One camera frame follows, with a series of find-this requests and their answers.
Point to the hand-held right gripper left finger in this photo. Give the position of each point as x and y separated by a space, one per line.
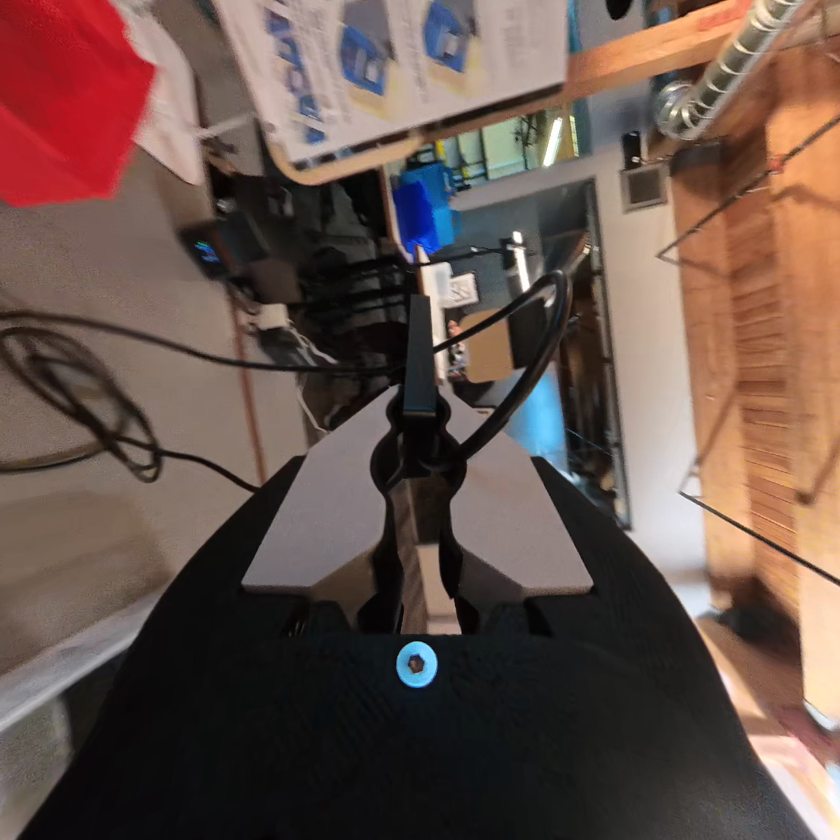
315 525

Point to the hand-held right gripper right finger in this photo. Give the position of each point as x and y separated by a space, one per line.
518 525

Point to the red plastic bin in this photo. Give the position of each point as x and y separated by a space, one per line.
59 98

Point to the tan rounded panel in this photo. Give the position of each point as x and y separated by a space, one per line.
492 348

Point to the white charger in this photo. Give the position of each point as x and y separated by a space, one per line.
272 316

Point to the black power bank with display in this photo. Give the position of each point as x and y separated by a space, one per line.
223 246

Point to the blue plastic bin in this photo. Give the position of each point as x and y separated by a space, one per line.
423 210

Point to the grey vent grille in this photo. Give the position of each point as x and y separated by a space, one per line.
644 188

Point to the printed sheet with blue pictures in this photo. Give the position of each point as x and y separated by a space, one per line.
394 65

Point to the wooden board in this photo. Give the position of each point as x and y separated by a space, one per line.
623 62

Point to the silver flexible duct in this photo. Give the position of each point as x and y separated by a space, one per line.
722 65

